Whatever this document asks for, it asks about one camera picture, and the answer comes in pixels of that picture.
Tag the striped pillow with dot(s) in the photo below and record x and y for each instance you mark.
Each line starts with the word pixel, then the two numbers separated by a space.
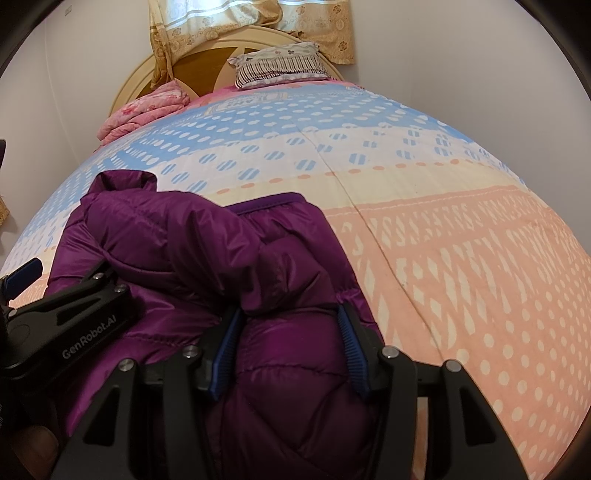
pixel 281 64

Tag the folded pink quilt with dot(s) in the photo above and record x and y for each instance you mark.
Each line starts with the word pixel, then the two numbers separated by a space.
pixel 143 110

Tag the wicker basket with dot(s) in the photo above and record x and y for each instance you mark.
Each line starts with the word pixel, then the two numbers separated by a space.
pixel 2 208

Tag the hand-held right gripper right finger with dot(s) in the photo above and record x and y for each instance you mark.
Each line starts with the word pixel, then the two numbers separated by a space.
pixel 353 350

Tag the patterned pastel bedspread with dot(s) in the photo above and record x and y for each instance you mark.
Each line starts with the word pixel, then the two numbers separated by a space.
pixel 415 230

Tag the beige floral curtain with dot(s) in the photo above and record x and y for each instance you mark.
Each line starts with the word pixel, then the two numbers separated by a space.
pixel 323 32
pixel 194 27

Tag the person's left hand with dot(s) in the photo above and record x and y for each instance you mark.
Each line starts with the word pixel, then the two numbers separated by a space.
pixel 39 450

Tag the cream wooden headboard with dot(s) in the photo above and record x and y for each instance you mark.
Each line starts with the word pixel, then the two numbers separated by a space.
pixel 198 64

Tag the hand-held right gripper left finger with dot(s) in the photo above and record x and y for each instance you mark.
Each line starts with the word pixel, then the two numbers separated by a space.
pixel 226 355

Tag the purple puffer jacket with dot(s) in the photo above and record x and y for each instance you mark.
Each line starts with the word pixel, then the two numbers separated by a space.
pixel 184 240

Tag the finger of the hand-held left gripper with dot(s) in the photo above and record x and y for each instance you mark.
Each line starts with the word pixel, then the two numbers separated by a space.
pixel 23 273
pixel 78 288

